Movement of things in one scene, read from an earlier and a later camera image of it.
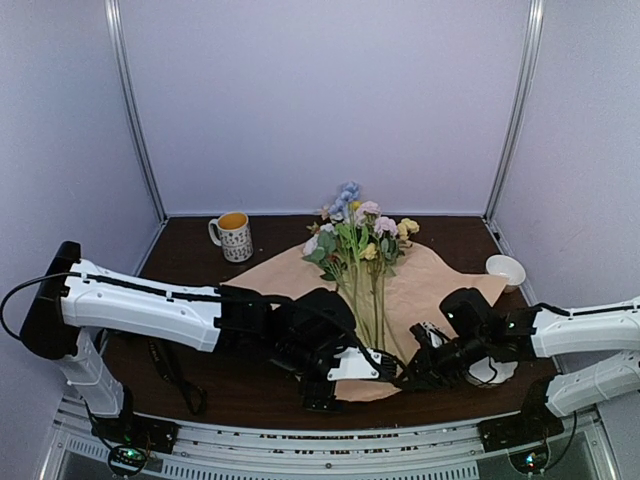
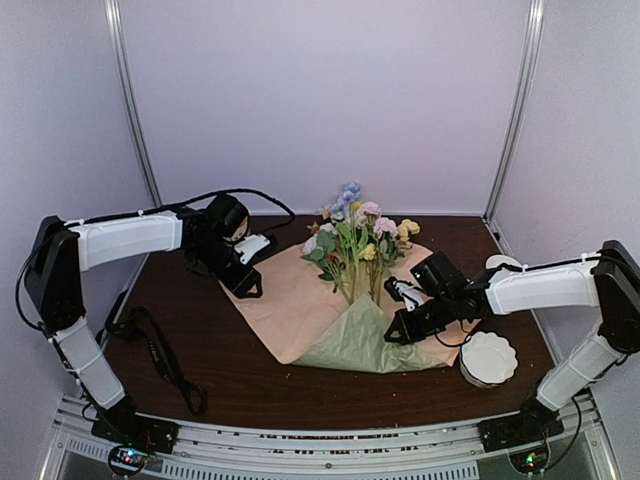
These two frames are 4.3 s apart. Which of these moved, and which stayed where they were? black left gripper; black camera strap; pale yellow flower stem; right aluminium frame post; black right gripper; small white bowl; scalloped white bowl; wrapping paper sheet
Moved: black right gripper; black left gripper; wrapping paper sheet
Stayed: pale yellow flower stem; right aluminium frame post; black camera strap; small white bowl; scalloped white bowl
